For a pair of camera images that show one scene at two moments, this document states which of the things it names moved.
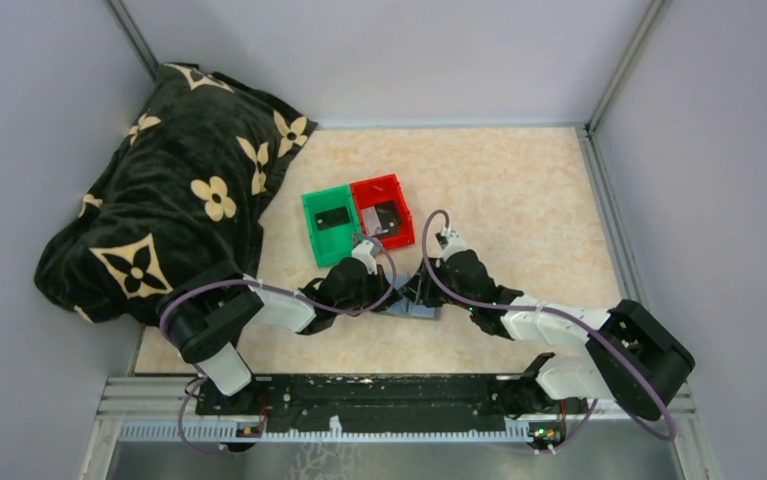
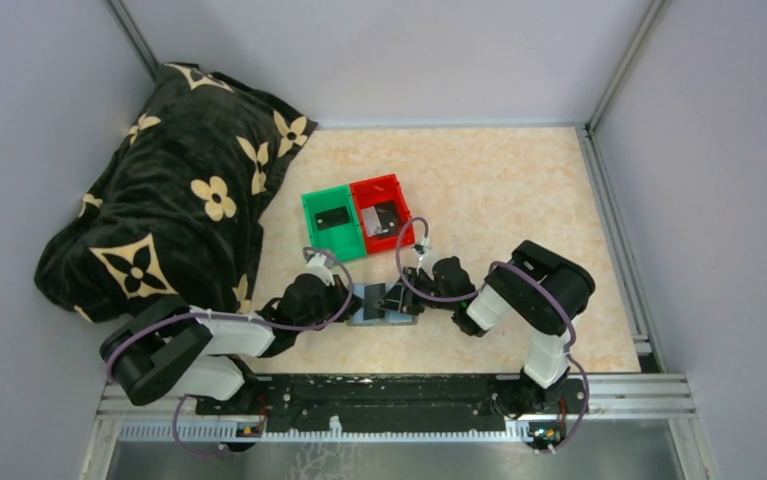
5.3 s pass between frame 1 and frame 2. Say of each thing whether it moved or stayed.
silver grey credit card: stayed
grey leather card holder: moved
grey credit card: stayed
